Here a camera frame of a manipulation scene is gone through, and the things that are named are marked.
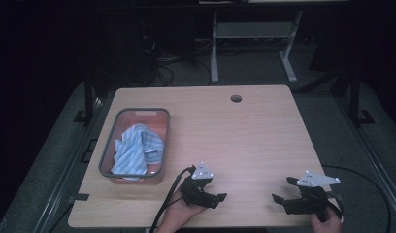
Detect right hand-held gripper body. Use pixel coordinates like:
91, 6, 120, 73
282, 170, 342, 216

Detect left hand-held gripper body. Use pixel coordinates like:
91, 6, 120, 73
180, 161, 220, 210

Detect pink basket with grey rim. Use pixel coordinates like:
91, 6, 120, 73
97, 107, 171, 185

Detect blue striped cloth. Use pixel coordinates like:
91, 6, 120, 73
110, 122, 165, 182

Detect person's right hand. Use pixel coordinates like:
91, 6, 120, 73
309, 205, 345, 233

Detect person's left hand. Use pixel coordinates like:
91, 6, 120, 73
155, 188, 208, 233

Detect black table edge clip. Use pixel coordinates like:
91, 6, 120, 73
69, 192, 90, 203

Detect white metal stand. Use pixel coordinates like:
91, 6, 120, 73
210, 9, 305, 85

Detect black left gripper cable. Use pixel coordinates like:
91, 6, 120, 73
148, 165, 197, 233

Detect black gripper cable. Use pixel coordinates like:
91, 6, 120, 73
321, 164, 392, 233
148, 165, 197, 233

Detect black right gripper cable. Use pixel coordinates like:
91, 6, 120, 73
321, 164, 392, 233

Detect aluminium frame rail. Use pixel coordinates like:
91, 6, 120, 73
32, 96, 115, 233
333, 95, 396, 225

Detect black metal post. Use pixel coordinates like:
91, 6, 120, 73
73, 72, 104, 125
346, 66, 376, 126

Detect tangle of black floor cables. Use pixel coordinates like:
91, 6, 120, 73
139, 32, 214, 87

